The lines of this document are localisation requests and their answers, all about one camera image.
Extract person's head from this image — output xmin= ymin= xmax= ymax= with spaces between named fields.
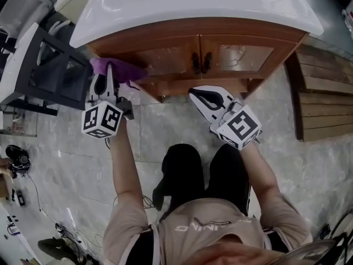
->
xmin=190 ymin=247 xmax=290 ymax=265

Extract person's beige shirt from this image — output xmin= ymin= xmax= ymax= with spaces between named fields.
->
xmin=101 ymin=194 xmax=314 ymax=265

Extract person's right forearm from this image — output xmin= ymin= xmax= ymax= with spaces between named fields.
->
xmin=239 ymin=142 xmax=282 ymax=202

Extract person's black trousers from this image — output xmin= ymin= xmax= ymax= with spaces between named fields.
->
xmin=152 ymin=144 xmax=250 ymax=215

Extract wooden cabinet door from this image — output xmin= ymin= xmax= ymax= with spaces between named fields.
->
xmin=200 ymin=34 xmax=295 ymax=80
xmin=110 ymin=35 xmax=202 ymax=80

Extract purple cloth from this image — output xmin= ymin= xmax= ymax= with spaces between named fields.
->
xmin=89 ymin=57 xmax=149 ymax=91

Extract thin floor cable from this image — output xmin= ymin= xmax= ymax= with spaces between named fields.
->
xmin=26 ymin=172 xmax=111 ymax=259

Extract person's eyeglasses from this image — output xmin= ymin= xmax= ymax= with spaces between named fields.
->
xmin=272 ymin=238 xmax=345 ymax=265

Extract small black device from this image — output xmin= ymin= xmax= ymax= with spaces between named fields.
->
xmin=15 ymin=189 xmax=26 ymax=207

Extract group of clear water bottles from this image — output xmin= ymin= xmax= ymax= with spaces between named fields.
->
xmin=341 ymin=8 xmax=353 ymax=34

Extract cream trash bin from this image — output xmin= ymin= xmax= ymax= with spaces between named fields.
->
xmin=54 ymin=0 xmax=96 ymax=24

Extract person's left forearm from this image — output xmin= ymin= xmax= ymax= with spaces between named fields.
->
xmin=109 ymin=117 xmax=144 ymax=204

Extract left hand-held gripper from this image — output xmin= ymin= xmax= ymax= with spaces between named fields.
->
xmin=81 ymin=62 xmax=135 ymax=140

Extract wooden vanity cabinet frame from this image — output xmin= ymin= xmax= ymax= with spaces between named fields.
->
xmin=87 ymin=17 xmax=309 ymax=104

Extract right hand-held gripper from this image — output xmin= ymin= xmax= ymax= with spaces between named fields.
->
xmin=188 ymin=84 xmax=262 ymax=151

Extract wooden slatted platform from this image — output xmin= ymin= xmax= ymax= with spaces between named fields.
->
xmin=285 ymin=44 xmax=353 ymax=142

